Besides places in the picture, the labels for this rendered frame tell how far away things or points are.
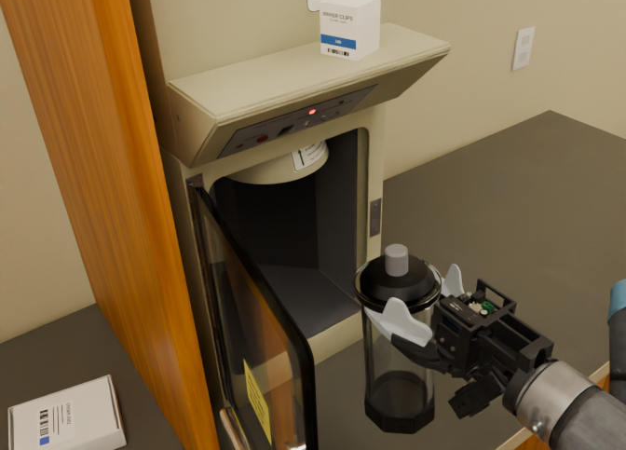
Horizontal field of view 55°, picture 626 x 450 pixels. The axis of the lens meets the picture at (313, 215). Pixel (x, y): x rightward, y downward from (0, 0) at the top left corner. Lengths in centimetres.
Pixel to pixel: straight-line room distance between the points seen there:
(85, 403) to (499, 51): 134
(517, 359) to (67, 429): 69
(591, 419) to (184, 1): 56
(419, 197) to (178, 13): 97
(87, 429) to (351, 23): 71
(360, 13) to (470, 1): 96
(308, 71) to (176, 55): 14
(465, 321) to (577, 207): 94
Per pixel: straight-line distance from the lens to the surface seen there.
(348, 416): 102
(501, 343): 66
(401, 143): 161
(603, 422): 61
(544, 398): 62
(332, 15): 70
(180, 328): 73
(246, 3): 71
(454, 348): 68
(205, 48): 70
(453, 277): 75
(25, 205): 118
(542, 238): 142
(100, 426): 103
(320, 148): 88
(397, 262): 72
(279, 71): 68
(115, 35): 56
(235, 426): 68
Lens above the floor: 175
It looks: 34 degrees down
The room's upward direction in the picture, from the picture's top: 2 degrees counter-clockwise
